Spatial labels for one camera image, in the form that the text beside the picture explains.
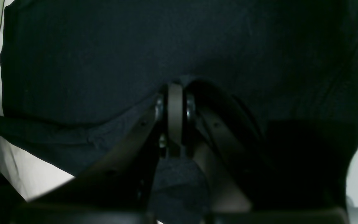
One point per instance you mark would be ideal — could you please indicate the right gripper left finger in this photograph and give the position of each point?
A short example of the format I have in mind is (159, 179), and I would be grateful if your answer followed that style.
(116, 189)

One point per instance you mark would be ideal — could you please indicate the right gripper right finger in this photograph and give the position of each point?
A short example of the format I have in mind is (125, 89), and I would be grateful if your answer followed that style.
(294, 175)

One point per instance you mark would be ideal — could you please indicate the black T-shirt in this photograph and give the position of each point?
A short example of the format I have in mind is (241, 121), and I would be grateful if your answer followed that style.
(78, 74)

